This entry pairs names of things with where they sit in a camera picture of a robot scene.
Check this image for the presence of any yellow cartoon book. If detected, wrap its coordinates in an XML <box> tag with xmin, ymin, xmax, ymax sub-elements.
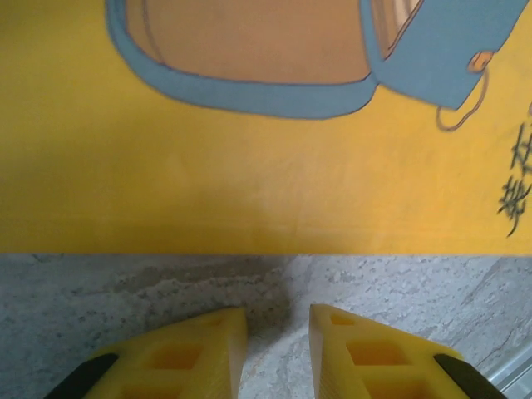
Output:
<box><xmin>0</xmin><ymin>0</ymin><xmax>532</xmax><ymax>257</ymax></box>

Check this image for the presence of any aluminium frame rail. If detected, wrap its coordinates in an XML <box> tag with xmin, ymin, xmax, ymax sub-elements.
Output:
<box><xmin>484</xmin><ymin>347</ymin><xmax>532</xmax><ymax>396</ymax></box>

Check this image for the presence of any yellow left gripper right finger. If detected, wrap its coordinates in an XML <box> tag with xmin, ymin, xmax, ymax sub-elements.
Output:
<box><xmin>309</xmin><ymin>303</ymin><xmax>510</xmax><ymax>399</ymax></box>

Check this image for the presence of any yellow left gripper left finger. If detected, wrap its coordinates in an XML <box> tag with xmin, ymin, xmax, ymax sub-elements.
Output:
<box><xmin>43</xmin><ymin>307</ymin><xmax>249</xmax><ymax>399</ymax></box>

